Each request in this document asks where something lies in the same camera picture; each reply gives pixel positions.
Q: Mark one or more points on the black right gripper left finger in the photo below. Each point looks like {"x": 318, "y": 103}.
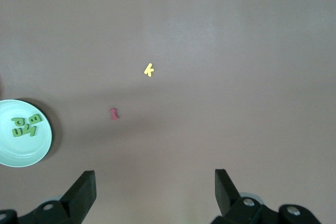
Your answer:
{"x": 73, "y": 203}

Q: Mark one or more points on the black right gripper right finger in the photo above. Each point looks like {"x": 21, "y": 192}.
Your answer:
{"x": 236, "y": 205}

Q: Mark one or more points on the green foam letter N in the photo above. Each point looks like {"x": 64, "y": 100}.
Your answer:
{"x": 30, "y": 130}

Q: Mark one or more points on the green foam letter E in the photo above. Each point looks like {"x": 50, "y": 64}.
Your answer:
{"x": 18, "y": 132}

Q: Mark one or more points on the green foam letter B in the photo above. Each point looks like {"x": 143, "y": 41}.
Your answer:
{"x": 35, "y": 118}

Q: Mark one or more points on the green foam letter P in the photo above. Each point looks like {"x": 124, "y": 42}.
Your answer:
{"x": 18, "y": 122}

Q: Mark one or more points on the green plate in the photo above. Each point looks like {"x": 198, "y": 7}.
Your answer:
{"x": 26, "y": 150}

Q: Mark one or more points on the red foam letter I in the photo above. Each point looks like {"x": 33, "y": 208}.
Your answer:
{"x": 114, "y": 113}

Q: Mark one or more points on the matte table cover sheet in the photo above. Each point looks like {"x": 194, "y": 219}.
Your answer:
{"x": 210, "y": 77}

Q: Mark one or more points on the yellow foam letter K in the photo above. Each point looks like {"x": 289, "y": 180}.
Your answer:
{"x": 148, "y": 70}

